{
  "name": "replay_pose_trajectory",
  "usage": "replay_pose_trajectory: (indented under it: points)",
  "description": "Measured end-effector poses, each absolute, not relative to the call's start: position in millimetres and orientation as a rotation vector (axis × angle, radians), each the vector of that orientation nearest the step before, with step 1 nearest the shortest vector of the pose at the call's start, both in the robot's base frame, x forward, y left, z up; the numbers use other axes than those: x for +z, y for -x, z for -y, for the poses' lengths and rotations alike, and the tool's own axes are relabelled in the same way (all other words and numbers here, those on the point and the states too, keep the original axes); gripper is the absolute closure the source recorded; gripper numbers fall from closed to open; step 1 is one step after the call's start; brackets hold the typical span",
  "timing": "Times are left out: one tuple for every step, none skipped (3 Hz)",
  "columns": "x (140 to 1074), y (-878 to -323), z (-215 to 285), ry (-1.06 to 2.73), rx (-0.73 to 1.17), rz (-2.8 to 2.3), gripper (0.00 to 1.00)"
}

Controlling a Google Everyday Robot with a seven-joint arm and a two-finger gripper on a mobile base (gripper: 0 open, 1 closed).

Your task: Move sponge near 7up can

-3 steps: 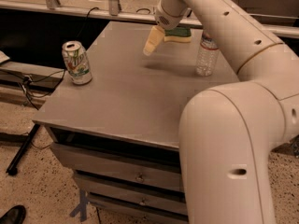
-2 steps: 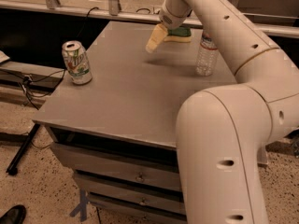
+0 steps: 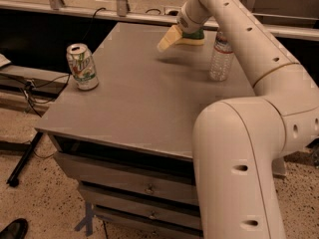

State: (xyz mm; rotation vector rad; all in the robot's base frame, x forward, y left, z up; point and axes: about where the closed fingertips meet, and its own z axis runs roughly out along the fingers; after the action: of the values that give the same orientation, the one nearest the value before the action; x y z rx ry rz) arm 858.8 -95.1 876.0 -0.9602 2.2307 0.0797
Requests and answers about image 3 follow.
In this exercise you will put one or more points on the blue tape cross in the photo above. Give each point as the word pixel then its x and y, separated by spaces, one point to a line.
pixel 87 221

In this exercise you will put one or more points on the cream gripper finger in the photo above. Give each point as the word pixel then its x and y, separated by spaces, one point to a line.
pixel 173 34

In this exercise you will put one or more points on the black metal floor bar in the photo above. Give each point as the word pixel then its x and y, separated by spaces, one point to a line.
pixel 13 179

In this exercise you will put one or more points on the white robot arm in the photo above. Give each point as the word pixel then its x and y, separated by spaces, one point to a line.
pixel 235 141

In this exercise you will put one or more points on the black shoe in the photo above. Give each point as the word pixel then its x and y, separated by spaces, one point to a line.
pixel 17 229

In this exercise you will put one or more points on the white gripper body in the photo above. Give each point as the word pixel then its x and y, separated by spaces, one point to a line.
pixel 184 25

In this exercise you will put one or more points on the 7up soda can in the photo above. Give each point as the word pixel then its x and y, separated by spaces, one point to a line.
pixel 82 66

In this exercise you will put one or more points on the grey drawer cabinet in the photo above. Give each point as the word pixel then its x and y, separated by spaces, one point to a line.
pixel 144 109

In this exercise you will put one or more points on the green and yellow sponge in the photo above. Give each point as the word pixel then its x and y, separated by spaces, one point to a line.
pixel 194 39

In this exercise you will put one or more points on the grey drawer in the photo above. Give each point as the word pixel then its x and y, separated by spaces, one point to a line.
pixel 148 207
pixel 123 177
pixel 159 228

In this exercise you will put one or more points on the bottom grey drawer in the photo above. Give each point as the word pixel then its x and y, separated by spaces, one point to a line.
pixel 159 228

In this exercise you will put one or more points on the top grey drawer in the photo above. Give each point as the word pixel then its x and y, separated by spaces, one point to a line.
pixel 123 177

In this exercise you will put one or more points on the clear plastic water bottle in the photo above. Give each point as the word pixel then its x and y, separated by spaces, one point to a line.
pixel 221 59

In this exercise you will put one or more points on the middle grey drawer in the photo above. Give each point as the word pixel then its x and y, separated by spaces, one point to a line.
pixel 148 207

